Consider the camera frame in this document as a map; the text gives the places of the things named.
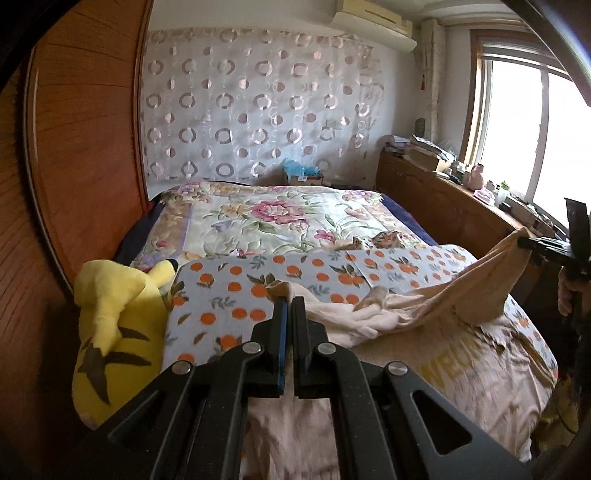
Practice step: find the yellow plush toy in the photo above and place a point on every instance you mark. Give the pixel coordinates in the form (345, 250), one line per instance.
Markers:
(115, 323)

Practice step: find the beige printed t-shirt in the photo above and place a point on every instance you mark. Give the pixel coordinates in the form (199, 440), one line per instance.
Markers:
(415, 369)

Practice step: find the person's right hand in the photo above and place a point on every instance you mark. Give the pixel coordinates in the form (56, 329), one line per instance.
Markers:
(565, 293)

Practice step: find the long wooden cabinet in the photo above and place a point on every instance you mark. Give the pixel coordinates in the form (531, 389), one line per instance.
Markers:
(438, 203)

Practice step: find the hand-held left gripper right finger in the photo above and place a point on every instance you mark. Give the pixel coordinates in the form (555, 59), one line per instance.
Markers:
(300, 341)

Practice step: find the window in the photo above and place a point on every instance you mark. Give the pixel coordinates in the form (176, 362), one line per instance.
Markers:
(517, 129)

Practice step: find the white bottle with green cap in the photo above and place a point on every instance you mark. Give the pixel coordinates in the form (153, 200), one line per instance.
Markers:
(502, 194)

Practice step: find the small cardboard box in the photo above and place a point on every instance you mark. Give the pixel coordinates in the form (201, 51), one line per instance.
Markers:
(307, 180)

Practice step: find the pink figurine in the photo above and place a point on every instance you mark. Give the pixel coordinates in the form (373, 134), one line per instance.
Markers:
(475, 175)

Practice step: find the wooden wardrobe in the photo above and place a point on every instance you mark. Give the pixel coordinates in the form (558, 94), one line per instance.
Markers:
(87, 138)

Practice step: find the floral quilt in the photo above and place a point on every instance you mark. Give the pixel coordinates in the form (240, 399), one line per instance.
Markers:
(277, 217)

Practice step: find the brown patterned small cloth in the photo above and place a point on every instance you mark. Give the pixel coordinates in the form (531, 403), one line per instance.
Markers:
(385, 241)

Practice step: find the circle patterned wall cloth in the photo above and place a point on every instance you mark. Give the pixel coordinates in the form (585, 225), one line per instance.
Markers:
(258, 101)

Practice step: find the blue plastic bag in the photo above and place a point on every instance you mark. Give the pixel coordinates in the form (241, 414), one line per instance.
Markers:
(300, 167)

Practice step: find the white air conditioner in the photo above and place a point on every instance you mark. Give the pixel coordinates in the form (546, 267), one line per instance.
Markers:
(378, 27)

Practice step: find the tied pale window curtain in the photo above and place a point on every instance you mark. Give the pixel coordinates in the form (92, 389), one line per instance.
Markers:
(434, 69)

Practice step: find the pile of books and papers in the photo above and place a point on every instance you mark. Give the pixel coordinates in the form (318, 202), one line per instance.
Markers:
(425, 154)

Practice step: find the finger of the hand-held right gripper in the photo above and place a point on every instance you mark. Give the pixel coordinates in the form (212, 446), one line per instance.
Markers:
(547, 247)

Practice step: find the orange fruit print bedsheet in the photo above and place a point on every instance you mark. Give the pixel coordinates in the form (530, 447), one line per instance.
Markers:
(277, 272)

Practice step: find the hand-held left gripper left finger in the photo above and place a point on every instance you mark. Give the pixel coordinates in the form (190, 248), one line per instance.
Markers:
(282, 341)

